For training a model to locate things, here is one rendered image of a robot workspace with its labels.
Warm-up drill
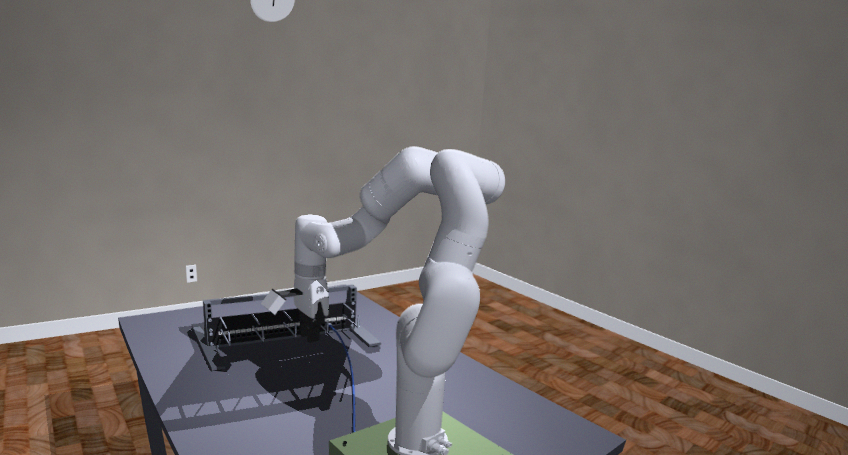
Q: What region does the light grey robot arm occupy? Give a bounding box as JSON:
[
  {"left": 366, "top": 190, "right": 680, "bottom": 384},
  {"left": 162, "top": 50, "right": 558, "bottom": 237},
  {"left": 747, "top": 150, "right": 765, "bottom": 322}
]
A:
[{"left": 294, "top": 147, "right": 505, "bottom": 455}]

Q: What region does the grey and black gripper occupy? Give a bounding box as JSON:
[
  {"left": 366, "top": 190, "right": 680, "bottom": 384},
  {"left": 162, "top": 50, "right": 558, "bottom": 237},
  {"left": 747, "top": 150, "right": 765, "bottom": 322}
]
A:
[{"left": 294, "top": 271, "right": 329, "bottom": 343}]

